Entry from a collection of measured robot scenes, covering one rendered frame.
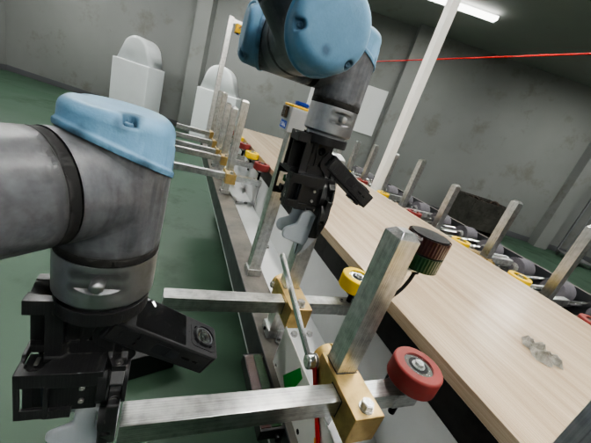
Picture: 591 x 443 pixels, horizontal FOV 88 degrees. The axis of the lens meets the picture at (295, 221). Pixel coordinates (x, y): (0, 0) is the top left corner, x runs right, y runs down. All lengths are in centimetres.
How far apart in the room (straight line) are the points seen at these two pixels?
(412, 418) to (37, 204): 68
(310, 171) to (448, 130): 718
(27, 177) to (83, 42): 875
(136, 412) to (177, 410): 4
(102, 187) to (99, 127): 4
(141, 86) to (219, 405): 690
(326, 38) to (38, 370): 36
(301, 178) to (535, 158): 818
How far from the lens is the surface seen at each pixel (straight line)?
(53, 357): 35
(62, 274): 28
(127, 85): 730
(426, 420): 71
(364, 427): 51
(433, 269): 46
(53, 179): 21
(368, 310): 45
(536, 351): 86
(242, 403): 45
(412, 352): 59
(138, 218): 24
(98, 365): 34
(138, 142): 22
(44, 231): 21
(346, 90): 47
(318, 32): 30
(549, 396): 75
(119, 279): 27
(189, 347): 34
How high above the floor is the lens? 121
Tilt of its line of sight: 20 degrees down
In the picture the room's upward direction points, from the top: 19 degrees clockwise
